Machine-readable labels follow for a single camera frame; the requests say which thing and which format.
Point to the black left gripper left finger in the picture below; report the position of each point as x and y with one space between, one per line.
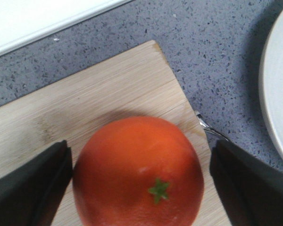
31 194

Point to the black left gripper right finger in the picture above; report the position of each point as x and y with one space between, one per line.
250 190

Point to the orange mandarin fruit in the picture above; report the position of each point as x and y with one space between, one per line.
138 171

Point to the beige round plate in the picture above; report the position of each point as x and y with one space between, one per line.
270 84

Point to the white bear-print tray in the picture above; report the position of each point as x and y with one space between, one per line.
25 21

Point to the wooden cutting board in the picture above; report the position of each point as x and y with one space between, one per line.
136 82

